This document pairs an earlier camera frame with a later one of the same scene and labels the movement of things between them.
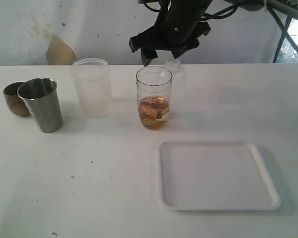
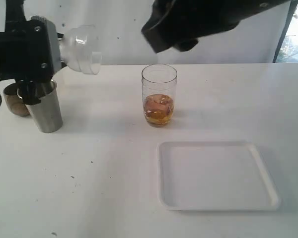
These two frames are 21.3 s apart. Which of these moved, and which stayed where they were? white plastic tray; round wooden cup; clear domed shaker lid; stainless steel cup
Moved: clear domed shaker lid
Stayed: stainless steel cup; white plastic tray; round wooden cup
